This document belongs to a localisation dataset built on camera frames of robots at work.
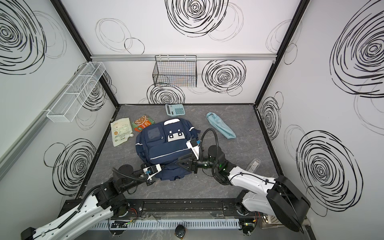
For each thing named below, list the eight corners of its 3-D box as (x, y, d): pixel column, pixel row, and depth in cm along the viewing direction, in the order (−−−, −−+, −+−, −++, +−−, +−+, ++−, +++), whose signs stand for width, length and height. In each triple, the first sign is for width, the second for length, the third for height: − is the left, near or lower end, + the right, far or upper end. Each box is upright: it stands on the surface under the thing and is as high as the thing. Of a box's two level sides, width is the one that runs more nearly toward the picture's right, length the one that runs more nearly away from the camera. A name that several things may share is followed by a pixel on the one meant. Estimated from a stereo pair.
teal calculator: (164, 116, 114) (163, 114, 112) (165, 106, 121) (165, 104, 119) (185, 116, 114) (184, 114, 112) (185, 106, 121) (185, 104, 119)
